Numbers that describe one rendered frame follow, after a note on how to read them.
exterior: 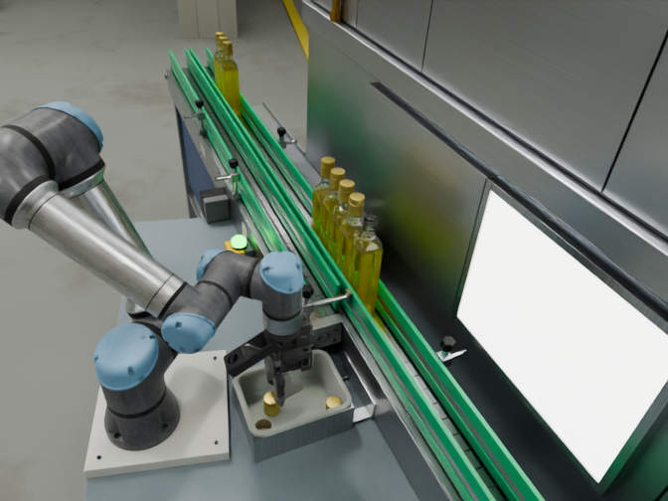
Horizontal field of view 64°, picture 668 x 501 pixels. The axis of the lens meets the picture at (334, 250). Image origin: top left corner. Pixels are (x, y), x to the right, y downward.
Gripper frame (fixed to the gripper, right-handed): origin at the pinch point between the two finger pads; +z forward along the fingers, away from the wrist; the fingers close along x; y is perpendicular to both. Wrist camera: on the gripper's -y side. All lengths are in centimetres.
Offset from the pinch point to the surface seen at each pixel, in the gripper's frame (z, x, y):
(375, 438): 8.6, -13.0, 18.8
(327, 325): -4.9, 10.1, 16.2
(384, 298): -10.7, 8.5, 29.3
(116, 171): 83, 261, -25
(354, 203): -31.8, 18.3, 24.4
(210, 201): 0, 78, 3
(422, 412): -10.3, -21.4, 22.6
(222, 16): 62, 521, 104
